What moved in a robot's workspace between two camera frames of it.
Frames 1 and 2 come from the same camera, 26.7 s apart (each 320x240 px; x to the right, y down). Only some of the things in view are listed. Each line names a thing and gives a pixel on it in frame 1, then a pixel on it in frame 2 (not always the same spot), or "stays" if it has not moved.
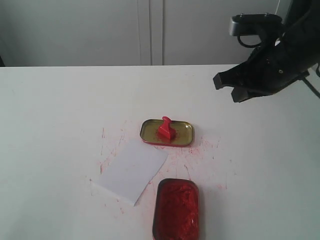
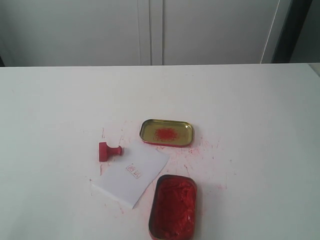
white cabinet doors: [42, 33] stays
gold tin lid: [182, 134] stays
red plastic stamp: [166, 133] to [105, 150]
